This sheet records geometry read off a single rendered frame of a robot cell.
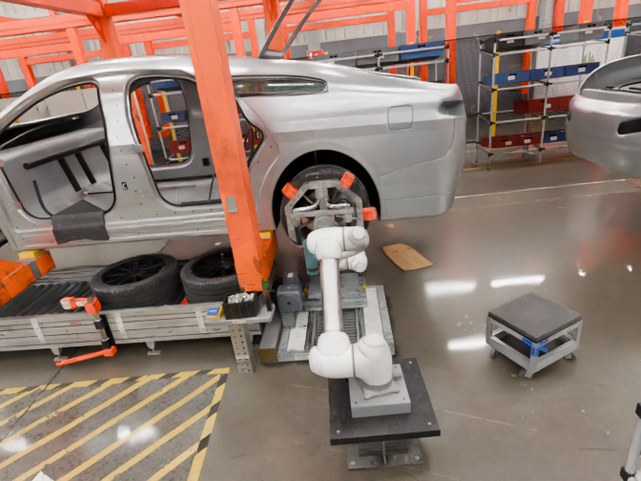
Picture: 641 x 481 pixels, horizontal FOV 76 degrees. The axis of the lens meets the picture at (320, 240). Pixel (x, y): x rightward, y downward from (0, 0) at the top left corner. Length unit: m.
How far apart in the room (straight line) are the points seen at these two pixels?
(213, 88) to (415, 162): 1.43
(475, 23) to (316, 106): 10.06
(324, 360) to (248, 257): 0.96
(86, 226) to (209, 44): 1.85
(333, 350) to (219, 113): 1.42
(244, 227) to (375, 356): 1.16
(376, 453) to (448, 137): 2.01
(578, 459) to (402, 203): 1.79
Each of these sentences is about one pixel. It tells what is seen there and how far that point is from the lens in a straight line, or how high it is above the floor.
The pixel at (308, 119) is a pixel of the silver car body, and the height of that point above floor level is 1.52.
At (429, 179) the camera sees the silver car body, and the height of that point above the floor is 1.02.
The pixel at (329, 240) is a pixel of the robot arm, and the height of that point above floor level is 1.02.
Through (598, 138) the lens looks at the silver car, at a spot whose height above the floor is 1.02.
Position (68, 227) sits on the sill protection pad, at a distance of 3.75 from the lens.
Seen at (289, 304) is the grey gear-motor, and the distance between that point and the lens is 2.99.
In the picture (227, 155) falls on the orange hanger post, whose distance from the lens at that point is 2.50.
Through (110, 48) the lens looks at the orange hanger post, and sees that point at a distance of 5.75.
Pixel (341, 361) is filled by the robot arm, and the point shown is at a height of 0.57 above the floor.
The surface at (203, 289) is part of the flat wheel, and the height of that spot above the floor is 0.46.
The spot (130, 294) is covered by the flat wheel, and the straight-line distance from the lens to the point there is 3.37.
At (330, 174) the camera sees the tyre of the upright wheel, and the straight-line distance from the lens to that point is 2.90.
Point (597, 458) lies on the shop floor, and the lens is 2.58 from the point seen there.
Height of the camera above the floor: 1.86
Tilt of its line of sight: 23 degrees down
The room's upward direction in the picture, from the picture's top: 7 degrees counter-clockwise
